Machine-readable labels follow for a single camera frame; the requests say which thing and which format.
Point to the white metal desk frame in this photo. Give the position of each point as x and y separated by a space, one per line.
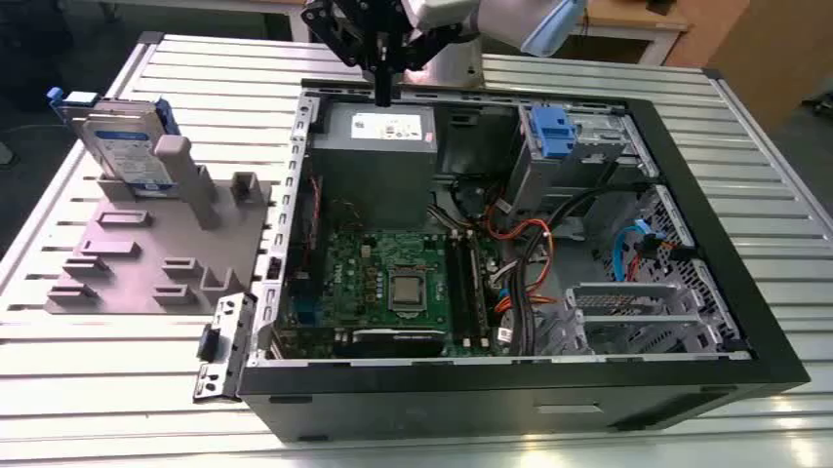
299 24

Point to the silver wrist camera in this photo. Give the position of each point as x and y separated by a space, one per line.
442 12

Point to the black RAM slot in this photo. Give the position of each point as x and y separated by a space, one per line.
478 292
460 287

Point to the silver CPU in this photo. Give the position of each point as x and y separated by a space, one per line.
411 291

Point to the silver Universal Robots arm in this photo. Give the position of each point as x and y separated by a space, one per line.
458 63

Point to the metal optical drive cage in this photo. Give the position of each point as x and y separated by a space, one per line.
586 163

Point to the metal expansion slot bracket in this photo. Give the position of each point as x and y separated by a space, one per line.
227 312

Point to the grey parts rack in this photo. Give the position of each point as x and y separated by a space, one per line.
163 234

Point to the green motherboard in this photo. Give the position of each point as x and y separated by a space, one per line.
351 253

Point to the metal disk bay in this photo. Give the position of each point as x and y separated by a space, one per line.
624 319

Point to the CPU socket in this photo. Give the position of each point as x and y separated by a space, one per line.
409 267

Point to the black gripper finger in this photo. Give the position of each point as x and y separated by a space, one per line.
331 29
423 51

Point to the hard disk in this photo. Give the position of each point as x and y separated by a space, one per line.
126 146

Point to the grey power supply unit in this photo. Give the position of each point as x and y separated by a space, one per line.
371 185

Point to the light wooden desk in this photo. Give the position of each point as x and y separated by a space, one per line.
656 17

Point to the black graphics card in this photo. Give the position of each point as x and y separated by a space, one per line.
396 341

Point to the black open PC case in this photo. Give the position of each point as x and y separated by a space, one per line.
455 400

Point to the blue drive latch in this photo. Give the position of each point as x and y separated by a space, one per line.
552 131

